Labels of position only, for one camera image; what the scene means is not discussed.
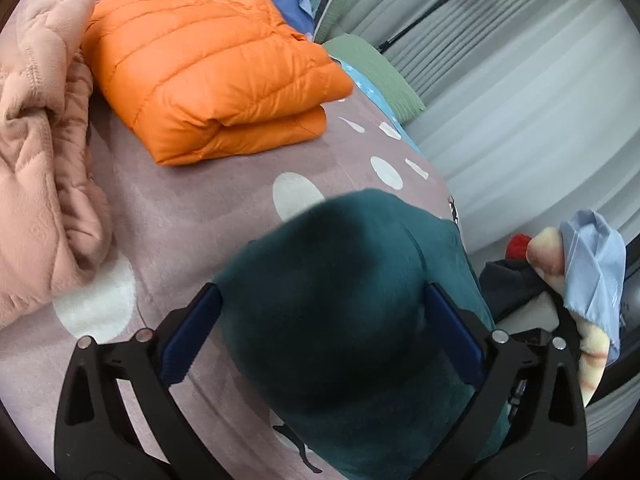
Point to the red plush item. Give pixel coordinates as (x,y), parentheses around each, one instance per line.
(517,247)

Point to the grey curtain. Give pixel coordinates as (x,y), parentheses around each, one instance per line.
(525,110)

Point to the dark cloth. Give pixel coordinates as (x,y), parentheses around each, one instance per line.
(510,280)

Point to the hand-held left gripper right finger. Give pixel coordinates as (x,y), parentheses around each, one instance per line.
(452,332)

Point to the pink quilted fleece garment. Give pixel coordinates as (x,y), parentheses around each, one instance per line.
(40,185)

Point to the green pillow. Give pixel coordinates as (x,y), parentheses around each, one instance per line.
(370,70)

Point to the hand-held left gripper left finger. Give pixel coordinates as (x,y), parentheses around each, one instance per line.
(192,332)

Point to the white cloth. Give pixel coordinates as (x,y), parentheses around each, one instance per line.
(535,311)

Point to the light blue cloth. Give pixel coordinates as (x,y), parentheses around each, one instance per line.
(595,270)

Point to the mauve bed sheet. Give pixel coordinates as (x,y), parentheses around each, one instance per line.
(200,200)

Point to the dark green sweater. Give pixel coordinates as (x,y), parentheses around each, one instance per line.
(340,285)

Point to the light blue dotted sheet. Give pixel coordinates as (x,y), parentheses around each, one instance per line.
(367,91)

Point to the orange down jacket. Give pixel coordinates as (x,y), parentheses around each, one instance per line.
(200,75)

